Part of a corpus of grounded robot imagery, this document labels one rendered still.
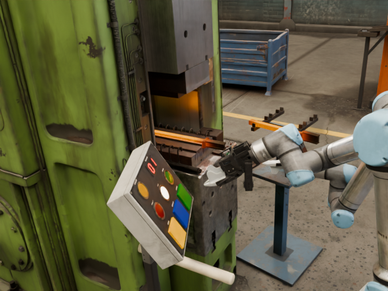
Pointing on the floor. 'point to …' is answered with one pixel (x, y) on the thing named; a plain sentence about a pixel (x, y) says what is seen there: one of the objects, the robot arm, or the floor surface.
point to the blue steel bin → (254, 57)
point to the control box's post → (150, 271)
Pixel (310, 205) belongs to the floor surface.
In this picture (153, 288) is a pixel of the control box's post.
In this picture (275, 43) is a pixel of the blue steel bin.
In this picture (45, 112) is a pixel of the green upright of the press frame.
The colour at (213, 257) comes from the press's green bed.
